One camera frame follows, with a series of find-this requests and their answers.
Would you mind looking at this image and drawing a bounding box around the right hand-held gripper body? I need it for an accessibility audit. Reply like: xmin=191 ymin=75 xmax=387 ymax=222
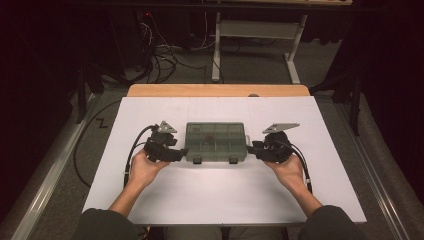
xmin=262 ymin=122 xmax=301 ymax=164

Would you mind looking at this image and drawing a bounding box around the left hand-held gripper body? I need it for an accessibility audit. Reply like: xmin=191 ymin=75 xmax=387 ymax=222
xmin=143 ymin=120 xmax=178 ymax=163

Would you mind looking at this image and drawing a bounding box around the grey plastic compartment box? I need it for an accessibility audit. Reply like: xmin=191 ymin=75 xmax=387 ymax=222
xmin=183 ymin=121 xmax=251 ymax=165

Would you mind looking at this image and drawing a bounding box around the person's left hand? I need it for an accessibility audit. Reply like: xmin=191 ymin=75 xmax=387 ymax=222
xmin=128 ymin=148 xmax=171 ymax=190

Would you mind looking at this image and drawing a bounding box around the person's right hand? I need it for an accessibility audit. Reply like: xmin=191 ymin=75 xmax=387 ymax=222
xmin=265 ymin=153 xmax=306 ymax=194

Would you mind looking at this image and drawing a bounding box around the dark metal stand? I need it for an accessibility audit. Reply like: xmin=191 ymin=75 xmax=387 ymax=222
xmin=309 ymin=73 xmax=364 ymax=137
xmin=75 ymin=63 xmax=104 ymax=125

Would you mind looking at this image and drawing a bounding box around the white-framed desk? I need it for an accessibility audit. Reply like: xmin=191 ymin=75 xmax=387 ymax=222
xmin=211 ymin=0 xmax=353 ymax=85

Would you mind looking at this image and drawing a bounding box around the left hand-held gripper black cable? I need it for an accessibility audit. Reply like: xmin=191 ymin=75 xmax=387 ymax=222
xmin=123 ymin=124 xmax=158 ymax=188

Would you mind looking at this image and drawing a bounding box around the hand-held gripper black cable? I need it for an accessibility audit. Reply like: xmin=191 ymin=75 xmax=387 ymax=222
xmin=283 ymin=139 xmax=314 ymax=194
xmin=123 ymin=124 xmax=158 ymax=188

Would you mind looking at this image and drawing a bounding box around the right hand-held gripper black cable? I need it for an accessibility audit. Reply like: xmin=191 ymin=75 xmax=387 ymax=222
xmin=283 ymin=139 xmax=314 ymax=194

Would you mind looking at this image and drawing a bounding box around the tangle of floor cables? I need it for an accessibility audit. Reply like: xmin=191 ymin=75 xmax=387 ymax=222
xmin=134 ymin=13 xmax=208 ymax=84

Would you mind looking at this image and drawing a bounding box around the long black floor cable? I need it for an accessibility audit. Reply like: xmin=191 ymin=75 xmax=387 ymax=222
xmin=73 ymin=99 xmax=122 ymax=188

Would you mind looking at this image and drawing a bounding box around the metal floor rail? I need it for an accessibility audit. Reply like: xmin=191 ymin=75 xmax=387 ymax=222
xmin=9 ymin=93 xmax=101 ymax=240
xmin=333 ymin=96 xmax=411 ymax=240

